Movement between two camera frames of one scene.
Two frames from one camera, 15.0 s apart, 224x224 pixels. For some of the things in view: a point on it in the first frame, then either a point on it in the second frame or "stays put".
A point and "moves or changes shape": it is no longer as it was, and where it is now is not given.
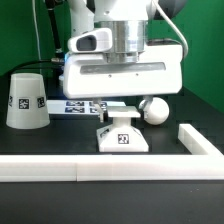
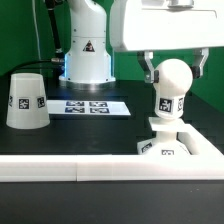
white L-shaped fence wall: [206, 162] stays put
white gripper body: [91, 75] to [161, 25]
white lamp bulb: [156, 111] moves or changes shape
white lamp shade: [27, 103] stays put
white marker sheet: [79, 107] stays put
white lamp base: [121, 136] to [166, 141]
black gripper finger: [143, 103] to [199, 57]
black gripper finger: [103, 114] to [145, 58]
